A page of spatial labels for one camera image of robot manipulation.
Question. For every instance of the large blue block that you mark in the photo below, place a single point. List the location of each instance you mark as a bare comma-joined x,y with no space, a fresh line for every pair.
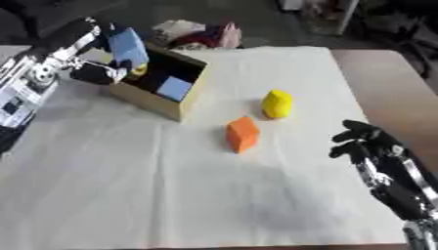
129,47

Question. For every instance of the pink bag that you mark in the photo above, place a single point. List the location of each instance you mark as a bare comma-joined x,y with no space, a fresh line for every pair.
230,36

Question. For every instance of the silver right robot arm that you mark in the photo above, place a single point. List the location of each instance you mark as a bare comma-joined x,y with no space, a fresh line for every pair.
422,236

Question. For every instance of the beige bag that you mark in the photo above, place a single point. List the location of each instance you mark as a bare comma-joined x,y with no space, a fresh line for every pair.
174,31

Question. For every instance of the small yellow toy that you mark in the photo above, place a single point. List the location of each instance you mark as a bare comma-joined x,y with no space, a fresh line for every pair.
138,70

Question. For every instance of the yellow toy fruit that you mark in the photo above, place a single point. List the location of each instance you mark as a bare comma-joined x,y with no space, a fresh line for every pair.
277,104

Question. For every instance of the orange block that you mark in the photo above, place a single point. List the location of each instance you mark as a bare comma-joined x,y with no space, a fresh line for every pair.
242,134

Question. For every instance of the small blue block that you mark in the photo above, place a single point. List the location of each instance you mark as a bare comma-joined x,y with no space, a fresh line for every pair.
174,88

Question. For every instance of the white furniture frame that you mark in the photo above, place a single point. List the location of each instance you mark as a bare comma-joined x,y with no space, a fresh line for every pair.
328,16

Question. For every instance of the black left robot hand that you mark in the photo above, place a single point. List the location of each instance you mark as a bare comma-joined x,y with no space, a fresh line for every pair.
94,73

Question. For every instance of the tan cardboard box black inside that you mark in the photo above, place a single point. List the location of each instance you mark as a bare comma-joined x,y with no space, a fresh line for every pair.
154,97

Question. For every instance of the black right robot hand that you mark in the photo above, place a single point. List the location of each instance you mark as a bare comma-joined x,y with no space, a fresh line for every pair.
393,192

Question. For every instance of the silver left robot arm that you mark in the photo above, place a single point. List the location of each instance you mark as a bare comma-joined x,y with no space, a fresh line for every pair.
26,88

